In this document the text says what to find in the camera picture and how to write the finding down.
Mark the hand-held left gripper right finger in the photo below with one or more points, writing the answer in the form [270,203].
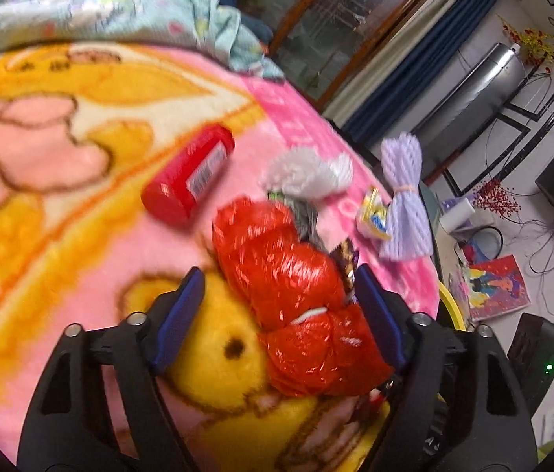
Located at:
[377,314]

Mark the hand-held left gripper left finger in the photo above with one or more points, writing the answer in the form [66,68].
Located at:
[181,314]

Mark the yellow rimmed trash bin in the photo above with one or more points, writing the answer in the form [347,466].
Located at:
[446,300]

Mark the red plastic bag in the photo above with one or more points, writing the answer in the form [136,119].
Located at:
[277,265]

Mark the dark brown candy wrapper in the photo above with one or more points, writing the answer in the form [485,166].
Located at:
[345,255]

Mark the colourful sticker sheet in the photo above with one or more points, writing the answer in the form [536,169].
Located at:
[459,285]

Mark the yellow snack wrapper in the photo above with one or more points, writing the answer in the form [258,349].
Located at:
[370,216]

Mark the purple foam net sleeve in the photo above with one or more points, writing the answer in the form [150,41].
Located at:
[404,216]

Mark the long television cabinet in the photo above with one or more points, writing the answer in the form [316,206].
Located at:
[493,339]

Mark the grey green foil wrapper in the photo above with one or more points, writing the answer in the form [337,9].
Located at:
[306,216]

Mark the colourful cartoon picture book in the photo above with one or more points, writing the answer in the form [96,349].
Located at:
[500,285]

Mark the white paper roll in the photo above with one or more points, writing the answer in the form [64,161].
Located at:
[458,214]

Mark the red cylindrical snack packet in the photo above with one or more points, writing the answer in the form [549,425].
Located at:
[183,182]

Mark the pink cartoon printed blanket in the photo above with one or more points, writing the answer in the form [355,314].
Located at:
[60,255]

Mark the white crumpled plastic bag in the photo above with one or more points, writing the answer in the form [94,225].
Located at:
[301,172]

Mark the black box with green light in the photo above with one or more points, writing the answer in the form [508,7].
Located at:
[535,354]

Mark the red berry branch decoration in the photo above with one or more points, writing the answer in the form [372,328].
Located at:
[495,199]

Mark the silver column air conditioner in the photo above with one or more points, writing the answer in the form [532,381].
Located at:
[478,88]

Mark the blue curtain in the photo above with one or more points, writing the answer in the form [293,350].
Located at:
[419,64]

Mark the wooden framed glass door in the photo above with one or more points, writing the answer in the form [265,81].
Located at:
[345,24]

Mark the light blue printed quilt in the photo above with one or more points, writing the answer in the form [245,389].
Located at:
[134,14]

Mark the yellow artificial flowers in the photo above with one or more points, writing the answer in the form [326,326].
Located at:
[535,42]

